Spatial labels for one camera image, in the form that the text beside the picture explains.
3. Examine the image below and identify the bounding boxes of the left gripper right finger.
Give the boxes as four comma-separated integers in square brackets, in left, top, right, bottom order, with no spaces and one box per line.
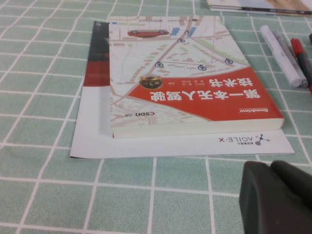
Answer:
[270,160,312,211]

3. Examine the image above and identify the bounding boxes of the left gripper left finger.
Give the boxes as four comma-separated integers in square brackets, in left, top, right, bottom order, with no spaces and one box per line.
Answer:
[239,160,312,234]

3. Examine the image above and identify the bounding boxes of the grey marker pen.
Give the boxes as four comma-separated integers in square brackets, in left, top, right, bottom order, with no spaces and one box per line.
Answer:
[272,30,309,89]

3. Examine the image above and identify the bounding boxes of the white marker pen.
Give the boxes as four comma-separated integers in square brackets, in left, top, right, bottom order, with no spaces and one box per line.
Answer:
[259,25,302,88]

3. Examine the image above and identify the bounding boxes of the red-capped marker pen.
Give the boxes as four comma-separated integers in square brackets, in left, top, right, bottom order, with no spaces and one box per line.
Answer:
[290,38,312,95]

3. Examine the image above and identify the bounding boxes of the red and white map book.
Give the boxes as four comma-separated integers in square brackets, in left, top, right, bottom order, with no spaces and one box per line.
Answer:
[108,16,285,139]

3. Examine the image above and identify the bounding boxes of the magazine with beige cover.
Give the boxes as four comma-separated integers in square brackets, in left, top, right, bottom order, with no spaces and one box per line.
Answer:
[237,0,312,9]

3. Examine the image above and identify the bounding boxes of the white AgileX brochure, red-black photo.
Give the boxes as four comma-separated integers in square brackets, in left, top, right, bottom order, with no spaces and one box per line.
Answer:
[70,21,295,159]

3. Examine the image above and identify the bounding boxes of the green checked tablecloth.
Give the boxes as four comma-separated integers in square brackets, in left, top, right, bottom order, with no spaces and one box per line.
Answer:
[0,0,312,234]

